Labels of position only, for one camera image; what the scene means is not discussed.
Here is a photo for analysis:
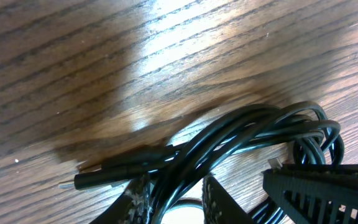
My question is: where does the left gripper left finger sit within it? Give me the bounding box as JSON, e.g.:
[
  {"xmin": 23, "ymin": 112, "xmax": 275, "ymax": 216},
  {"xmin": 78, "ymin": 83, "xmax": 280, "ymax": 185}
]
[{"xmin": 90, "ymin": 179, "xmax": 150, "ymax": 224}]

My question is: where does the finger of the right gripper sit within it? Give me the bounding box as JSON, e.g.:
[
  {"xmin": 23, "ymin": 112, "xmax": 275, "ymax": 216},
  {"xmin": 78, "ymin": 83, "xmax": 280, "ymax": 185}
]
[{"xmin": 263, "ymin": 164, "xmax": 358, "ymax": 223}]

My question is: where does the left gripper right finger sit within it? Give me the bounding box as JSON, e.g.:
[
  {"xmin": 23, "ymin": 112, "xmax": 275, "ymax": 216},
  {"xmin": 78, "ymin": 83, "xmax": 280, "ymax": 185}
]
[{"xmin": 202, "ymin": 175, "xmax": 254, "ymax": 224}]

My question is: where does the black usb cable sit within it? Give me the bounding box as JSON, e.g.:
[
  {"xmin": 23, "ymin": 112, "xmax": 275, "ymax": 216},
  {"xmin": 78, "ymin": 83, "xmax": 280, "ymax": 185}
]
[{"xmin": 57, "ymin": 100, "xmax": 345, "ymax": 224}]

